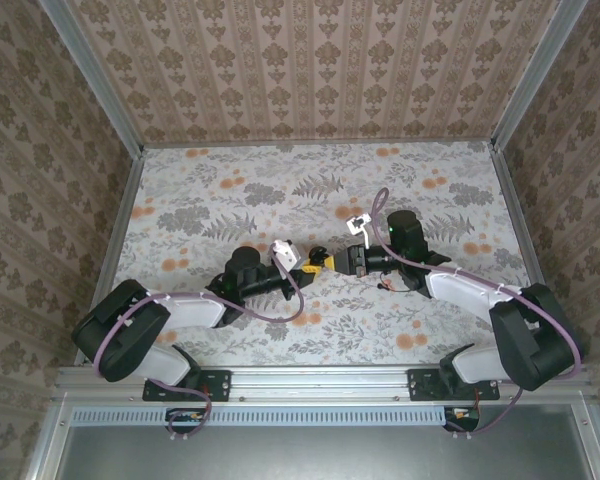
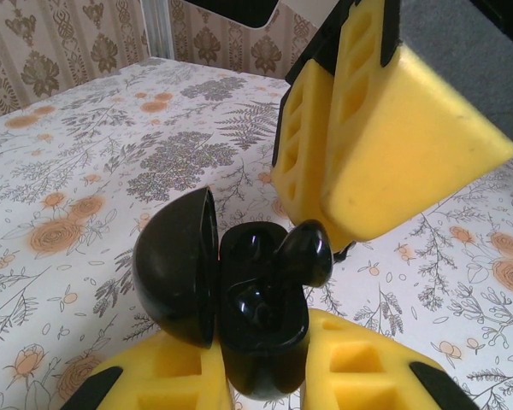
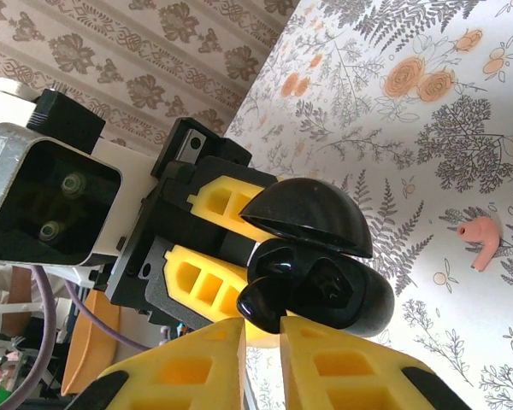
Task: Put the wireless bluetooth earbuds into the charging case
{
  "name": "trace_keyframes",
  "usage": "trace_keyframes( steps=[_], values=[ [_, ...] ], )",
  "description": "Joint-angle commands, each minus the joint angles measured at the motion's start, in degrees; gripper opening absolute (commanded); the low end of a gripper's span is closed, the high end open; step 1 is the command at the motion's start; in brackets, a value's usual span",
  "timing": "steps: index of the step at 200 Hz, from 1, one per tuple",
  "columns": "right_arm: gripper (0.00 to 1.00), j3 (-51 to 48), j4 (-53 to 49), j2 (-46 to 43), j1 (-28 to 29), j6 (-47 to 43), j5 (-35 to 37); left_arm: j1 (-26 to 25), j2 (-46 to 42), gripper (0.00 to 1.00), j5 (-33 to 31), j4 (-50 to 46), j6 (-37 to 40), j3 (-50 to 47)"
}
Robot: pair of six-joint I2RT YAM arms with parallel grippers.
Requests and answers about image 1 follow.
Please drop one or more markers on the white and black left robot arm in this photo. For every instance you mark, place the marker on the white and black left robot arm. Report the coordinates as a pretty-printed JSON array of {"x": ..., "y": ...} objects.
[{"x": 125, "y": 340}]

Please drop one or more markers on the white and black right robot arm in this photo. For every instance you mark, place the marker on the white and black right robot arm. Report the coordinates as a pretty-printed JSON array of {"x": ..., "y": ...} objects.
[{"x": 530, "y": 345}]

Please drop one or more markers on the floral patterned table cover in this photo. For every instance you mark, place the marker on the floral patterned table cover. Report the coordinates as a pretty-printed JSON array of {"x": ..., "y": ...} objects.
[{"x": 330, "y": 345}]

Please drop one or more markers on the grey metal sheet panel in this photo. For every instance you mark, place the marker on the grey metal sheet panel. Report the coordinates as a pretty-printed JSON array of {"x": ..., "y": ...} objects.
[{"x": 330, "y": 455}]

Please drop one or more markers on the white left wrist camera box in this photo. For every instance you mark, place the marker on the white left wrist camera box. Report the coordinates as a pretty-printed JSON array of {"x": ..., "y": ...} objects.
[{"x": 285, "y": 252}]

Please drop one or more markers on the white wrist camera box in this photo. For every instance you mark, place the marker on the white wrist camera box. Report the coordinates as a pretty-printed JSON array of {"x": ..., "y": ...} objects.
[
  {"x": 358, "y": 223},
  {"x": 285, "y": 252}
]

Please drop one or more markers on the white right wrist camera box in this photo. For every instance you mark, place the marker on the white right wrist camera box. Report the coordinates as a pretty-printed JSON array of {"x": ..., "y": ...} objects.
[{"x": 358, "y": 223}]

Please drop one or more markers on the aluminium front rail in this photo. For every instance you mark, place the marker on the aluminium front rail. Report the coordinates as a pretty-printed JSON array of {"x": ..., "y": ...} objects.
[{"x": 320, "y": 382}]

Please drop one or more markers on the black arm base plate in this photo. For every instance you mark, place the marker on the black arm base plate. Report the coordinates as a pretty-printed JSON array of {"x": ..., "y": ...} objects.
[
  {"x": 217, "y": 385},
  {"x": 420, "y": 387}
]

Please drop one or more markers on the aluminium side rail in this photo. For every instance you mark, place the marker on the aluminium side rail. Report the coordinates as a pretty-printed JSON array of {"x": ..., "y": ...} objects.
[
  {"x": 517, "y": 210},
  {"x": 125, "y": 200}
]

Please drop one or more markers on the aluminium frame post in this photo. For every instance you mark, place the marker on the aluminium frame post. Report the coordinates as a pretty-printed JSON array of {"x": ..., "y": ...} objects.
[
  {"x": 95, "y": 80},
  {"x": 535, "y": 75}
]

